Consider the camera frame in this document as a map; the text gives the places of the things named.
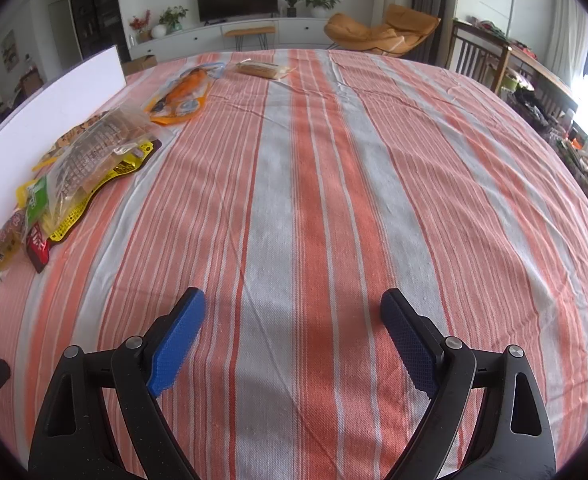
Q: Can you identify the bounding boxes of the curved lamp pole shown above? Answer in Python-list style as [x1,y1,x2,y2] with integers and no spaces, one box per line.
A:
[505,0,520,43]

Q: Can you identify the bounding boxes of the red flowers in vase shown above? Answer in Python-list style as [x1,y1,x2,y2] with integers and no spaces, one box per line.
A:
[129,10,153,43]

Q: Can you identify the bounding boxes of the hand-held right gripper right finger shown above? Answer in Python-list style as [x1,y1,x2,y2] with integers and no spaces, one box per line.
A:
[380,287,557,480]

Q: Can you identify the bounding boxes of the cardboard box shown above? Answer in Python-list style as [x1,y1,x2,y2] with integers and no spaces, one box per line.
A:
[121,54,159,77]

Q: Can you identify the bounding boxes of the orange striped tablecloth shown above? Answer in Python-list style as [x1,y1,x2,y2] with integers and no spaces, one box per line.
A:
[0,49,588,480]

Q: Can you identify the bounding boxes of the brown biscuit packet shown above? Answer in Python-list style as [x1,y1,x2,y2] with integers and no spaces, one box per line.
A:
[235,59,295,81]

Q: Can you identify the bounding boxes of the yellow snack packet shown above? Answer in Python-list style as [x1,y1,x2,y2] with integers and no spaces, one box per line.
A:
[15,182,37,209]

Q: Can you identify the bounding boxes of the white board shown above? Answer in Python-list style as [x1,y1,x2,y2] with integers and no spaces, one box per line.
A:
[0,45,127,291]

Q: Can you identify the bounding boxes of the wall picture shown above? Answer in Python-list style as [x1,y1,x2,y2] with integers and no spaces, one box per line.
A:
[0,30,20,73]

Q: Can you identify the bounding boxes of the green plant in vase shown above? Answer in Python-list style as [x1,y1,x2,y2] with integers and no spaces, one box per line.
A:
[159,6,189,35]

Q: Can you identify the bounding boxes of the orange lounge chair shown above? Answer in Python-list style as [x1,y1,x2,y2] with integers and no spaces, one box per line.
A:
[324,4,442,58]

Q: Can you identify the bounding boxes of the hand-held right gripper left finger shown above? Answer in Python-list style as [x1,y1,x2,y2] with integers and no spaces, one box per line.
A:
[28,287,207,480]

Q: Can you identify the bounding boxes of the wooden bench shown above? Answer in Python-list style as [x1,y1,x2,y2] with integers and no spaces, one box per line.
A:
[224,26,277,52]

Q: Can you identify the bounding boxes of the white television cabinet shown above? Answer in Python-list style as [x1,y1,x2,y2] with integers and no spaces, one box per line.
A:
[129,16,345,61]

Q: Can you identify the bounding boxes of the wooden chair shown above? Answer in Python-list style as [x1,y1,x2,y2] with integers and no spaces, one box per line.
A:
[446,19,512,93]

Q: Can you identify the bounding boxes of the orange chicken breast packet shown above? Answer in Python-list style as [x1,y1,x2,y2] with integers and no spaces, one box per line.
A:
[144,61,225,126]

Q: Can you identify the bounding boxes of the dark red snack packet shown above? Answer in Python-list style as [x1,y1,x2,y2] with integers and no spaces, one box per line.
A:
[25,224,52,274]

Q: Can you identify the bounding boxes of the brown snack packet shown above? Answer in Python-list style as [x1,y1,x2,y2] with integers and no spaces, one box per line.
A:
[0,209,30,281]

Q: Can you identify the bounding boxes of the dark tall cabinet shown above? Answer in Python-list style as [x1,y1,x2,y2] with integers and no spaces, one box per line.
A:
[66,0,132,61]

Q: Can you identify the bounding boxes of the white curtain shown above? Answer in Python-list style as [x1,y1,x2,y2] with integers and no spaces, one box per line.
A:
[544,0,588,91]

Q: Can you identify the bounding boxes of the large potted plant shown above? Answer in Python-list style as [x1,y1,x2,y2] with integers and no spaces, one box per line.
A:
[299,0,345,18]

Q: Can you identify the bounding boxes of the cluttered wooden dining table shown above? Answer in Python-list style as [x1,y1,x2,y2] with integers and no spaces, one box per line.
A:
[504,42,582,116]

